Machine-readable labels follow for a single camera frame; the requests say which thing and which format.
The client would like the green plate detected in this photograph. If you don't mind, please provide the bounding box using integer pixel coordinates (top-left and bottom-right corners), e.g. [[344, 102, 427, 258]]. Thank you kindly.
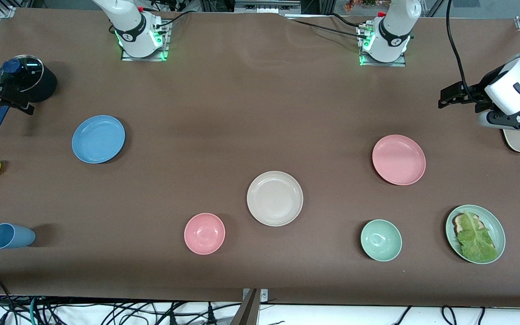
[[445, 204, 506, 265]]

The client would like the brown table cover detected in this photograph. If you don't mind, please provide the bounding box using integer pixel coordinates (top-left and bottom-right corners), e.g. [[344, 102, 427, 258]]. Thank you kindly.
[[0, 7, 520, 308]]

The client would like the metal clamp bracket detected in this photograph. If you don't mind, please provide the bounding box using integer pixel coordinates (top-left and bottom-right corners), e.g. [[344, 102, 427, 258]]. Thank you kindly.
[[242, 289, 269, 304]]

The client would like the green bowl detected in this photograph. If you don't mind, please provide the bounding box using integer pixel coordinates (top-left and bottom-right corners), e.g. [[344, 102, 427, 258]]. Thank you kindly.
[[360, 219, 403, 262]]

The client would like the green lettuce leaf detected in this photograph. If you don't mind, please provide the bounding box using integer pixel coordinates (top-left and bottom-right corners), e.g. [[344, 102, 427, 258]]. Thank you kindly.
[[455, 211, 500, 264]]

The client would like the beige plate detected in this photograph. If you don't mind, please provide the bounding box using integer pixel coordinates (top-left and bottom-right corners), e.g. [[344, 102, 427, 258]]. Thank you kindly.
[[246, 171, 304, 227]]

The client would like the blue cup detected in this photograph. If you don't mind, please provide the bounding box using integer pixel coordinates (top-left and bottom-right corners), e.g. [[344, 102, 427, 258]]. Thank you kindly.
[[0, 223, 36, 249]]

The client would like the blue plate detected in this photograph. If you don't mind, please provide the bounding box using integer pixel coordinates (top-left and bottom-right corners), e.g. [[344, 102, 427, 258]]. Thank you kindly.
[[71, 115, 126, 164]]

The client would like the glass lid blue knob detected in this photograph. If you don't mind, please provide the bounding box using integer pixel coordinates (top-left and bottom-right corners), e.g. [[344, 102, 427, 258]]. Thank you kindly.
[[0, 55, 44, 93]]

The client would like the black pot blue handle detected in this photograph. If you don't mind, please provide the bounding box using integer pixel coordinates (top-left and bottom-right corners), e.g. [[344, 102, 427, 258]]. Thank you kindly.
[[0, 56, 58, 134]]

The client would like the dark camera support pole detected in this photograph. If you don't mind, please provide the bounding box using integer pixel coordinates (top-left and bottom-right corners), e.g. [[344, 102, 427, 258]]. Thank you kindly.
[[230, 289, 260, 325]]

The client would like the grey power strip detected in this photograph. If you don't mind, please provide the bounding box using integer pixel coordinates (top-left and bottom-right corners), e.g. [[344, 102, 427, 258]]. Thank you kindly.
[[235, 0, 301, 14]]

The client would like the toasted bread slice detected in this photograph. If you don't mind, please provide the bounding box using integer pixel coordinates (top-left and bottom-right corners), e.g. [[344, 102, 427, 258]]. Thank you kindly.
[[452, 213, 497, 251]]

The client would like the pink plate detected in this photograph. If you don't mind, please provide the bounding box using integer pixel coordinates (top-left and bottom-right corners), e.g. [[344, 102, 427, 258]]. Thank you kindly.
[[372, 135, 427, 186]]

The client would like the pink bowl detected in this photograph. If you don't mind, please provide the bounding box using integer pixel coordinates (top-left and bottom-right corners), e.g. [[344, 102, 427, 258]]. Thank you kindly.
[[184, 213, 226, 255]]

